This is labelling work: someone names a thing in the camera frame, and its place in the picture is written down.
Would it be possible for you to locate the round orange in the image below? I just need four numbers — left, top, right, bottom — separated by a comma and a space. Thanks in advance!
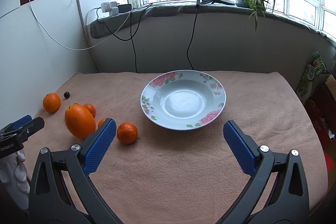
43, 93, 61, 114

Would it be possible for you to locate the dark plum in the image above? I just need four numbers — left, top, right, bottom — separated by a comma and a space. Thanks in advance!
64, 92, 70, 99

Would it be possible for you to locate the large oval orange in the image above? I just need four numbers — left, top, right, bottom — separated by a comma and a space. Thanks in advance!
64, 103, 96, 139

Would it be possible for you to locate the small mandarin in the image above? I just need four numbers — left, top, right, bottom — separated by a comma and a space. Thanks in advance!
84, 103, 96, 117
117, 122, 138, 144

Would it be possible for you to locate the tiny kumquat orange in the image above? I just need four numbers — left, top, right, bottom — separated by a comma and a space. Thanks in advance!
98, 119, 105, 128

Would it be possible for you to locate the small mandarin front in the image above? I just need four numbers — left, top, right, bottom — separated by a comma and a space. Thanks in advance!
117, 122, 138, 144

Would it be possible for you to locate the left white gloved hand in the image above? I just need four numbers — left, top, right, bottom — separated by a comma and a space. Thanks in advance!
0, 149, 30, 210

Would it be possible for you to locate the pink towel table cover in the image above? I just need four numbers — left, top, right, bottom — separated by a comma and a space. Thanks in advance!
24, 71, 328, 223

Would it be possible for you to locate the green patterned bag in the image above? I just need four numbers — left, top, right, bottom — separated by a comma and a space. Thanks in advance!
296, 52, 327, 104

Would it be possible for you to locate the cardboard box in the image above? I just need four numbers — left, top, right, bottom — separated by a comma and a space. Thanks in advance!
325, 75, 336, 101

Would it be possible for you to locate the grey windowsill cloth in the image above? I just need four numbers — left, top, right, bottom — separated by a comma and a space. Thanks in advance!
89, 2, 336, 49

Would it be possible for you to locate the floral white plate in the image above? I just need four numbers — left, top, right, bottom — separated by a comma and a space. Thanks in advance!
140, 70, 227, 131

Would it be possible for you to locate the white power strip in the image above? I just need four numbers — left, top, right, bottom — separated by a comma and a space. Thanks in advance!
101, 1, 119, 16

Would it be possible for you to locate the black power adapter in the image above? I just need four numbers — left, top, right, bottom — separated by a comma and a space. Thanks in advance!
118, 3, 132, 14

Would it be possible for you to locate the white cable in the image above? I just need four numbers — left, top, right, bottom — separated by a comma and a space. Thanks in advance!
27, 0, 133, 52

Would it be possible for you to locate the black cable left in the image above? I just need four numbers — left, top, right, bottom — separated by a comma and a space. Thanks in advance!
96, 3, 153, 74

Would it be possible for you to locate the black cable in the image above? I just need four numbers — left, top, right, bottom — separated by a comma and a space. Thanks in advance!
96, 3, 153, 74
186, 0, 202, 71

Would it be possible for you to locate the black cable right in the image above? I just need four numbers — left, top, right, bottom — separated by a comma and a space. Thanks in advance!
186, 0, 202, 71

